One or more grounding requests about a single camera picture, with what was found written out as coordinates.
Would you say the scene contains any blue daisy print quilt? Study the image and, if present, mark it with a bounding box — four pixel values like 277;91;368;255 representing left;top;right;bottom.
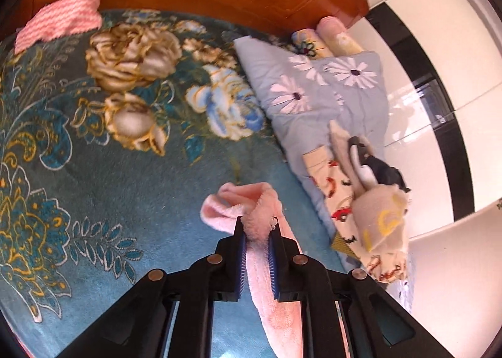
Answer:
234;36;391;264

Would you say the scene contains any white wardrobe with black stripe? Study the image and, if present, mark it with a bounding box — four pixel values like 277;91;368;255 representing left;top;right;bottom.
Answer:
363;0;502;343

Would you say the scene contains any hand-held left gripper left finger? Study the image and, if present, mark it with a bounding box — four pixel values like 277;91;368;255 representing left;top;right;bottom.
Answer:
57;217;248;358

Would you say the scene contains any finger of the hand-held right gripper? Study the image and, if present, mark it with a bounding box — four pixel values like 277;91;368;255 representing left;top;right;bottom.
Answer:
348;136;373;160

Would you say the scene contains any pink floral fleece garment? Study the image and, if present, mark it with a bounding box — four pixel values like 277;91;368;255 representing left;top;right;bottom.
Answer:
200;182;304;358

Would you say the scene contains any cream car print cloth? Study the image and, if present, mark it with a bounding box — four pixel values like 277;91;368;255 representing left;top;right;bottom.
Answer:
302;146;409;284

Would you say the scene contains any teal floral blanket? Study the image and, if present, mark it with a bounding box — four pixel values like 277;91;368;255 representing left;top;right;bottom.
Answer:
0;8;354;358

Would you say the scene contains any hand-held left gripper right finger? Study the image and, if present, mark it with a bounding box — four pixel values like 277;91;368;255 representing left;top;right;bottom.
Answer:
267;217;456;358

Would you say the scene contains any pink zigzag textured cloth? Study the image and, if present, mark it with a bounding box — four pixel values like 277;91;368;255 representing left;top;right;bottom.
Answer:
13;0;103;56

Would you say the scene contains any pink floral pillow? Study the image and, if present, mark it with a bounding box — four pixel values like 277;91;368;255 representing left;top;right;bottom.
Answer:
317;16;365;54
291;29;334;58

